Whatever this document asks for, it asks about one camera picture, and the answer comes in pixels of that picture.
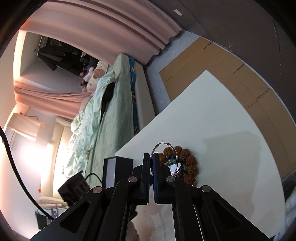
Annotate black square jewelry box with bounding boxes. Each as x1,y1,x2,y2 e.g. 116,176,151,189
102,156,133,189

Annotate butterfly hoop earring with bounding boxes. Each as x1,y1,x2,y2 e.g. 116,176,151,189
150,141,183,176

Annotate brown rudraksha bead bracelet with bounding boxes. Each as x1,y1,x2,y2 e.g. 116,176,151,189
158,146,199,186

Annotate pale green duvet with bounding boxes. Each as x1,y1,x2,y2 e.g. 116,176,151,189
62,71,116,178

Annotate green bed blanket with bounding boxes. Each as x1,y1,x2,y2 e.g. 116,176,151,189
86,54,134,187

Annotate pink curtain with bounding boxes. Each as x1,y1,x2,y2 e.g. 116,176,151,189
21,1,181,65
14,82,93,119

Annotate black garment on bed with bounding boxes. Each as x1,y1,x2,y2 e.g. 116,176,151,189
101,82,115,116

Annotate teddy bear print pillow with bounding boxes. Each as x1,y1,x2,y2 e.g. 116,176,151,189
85,61,109,91

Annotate flat brown cardboard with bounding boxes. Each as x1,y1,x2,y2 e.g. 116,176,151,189
159,38,295,179

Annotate dark hanging clothes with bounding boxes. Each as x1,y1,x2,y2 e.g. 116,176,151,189
38,38,99,76

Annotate black cable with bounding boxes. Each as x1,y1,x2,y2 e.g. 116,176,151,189
0,126,56,220

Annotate white wall socket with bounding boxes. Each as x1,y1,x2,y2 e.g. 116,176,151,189
174,9,183,16

